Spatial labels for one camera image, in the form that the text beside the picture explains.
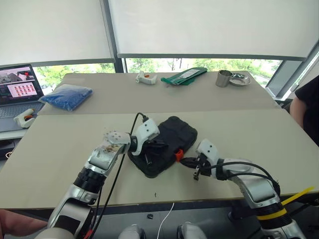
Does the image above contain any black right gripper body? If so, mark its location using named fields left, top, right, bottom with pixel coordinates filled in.
left=192, top=153, right=213, bottom=181

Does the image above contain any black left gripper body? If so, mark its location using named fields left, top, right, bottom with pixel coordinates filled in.
left=145, top=132, right=168, bottom=154

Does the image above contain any black plastic tool case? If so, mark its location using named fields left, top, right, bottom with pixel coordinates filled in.
left=127, top=115, right=198, bottom=178

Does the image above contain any black table leg base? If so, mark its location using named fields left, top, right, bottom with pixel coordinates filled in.
left=227, top=201, right=250, bottom=220

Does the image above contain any white glue gun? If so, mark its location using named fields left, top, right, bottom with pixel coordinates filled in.
left=13, top=108, right=36, bottom=129
left=135, top=70, right=158, bottom=86

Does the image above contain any grey rounded shape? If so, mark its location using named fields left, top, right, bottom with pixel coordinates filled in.
left=176, top=222, right=207, bottom=239
left=118, top=224, right=147, bottom=239

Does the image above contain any green flat packet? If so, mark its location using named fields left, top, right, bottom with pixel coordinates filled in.
left=160, top=67, right=208, bottom=87

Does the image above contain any steel cup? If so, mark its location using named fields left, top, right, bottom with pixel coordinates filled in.
left=215, top=69, right=234, bottom=88

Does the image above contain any shallow steel dish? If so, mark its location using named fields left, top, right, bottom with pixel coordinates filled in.
left=229, top=73, right=251, bottom=87

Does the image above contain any blue bag of pellets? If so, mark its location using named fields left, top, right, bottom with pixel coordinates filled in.
left=39, top=83, right=94, bottom=112

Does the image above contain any person in black shirt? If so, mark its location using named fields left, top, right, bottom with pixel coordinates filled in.
left=289, top=75, right=319, bottom=148

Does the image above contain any white roller blind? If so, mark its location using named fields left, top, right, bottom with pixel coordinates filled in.
left=107, top=0, right=319, bottom=62
left=0, top=0, right=116, bottom=68

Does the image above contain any bare-skinned bystander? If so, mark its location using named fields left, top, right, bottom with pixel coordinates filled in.
left=0, top=208, right=48, bottom=237

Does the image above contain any open grey laptop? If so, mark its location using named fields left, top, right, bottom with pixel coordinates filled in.
left=0, top=64, right=46, bottom=133

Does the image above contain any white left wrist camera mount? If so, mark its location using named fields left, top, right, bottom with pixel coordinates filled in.
left=130, top=119, right=160, bottom=156

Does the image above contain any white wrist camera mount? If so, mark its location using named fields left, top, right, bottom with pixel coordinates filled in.
left=130, top=119, right=160, bottom=156
left=195, top=138, right=220, bottom=165

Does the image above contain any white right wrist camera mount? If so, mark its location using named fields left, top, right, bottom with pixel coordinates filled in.
left=195, top=138, right=220, bottom=165

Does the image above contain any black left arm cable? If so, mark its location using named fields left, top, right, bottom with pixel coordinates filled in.
left=95, top=112, right=150, bottom=239

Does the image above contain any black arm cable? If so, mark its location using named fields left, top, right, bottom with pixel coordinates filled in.
left=95, top=112, right=150, bottom=239
left=210, top=161, right=282, bottom=198

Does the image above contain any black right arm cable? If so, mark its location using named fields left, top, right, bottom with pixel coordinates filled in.
left=210, top=161, right=282, bottom=198

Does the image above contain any thin white cable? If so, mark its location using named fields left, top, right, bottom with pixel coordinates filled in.
left=158, top=202, right=175, bottom=239

